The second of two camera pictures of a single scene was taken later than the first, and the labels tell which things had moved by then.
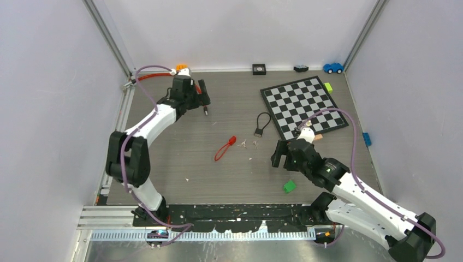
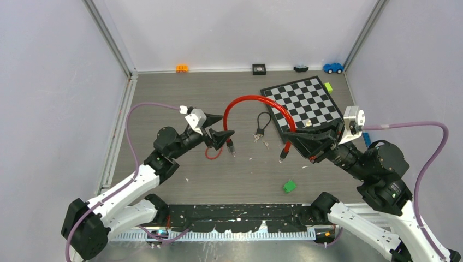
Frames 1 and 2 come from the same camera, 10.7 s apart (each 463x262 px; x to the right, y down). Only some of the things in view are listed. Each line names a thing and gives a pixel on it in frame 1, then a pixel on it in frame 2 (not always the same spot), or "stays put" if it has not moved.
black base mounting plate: x=279 y=217 stays put
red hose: x=167 y=74 -> x=230 y=146
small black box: x=259 y=69 stays put
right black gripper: x=282 y=148 -> x=313 y=143
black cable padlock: x=259 y=132 stays put
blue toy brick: x=367 y=138 stays put
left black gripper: x=205 y=99 -> x=217 y=137
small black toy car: x=301 y=68 stays put
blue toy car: x=333 y=67 stays put
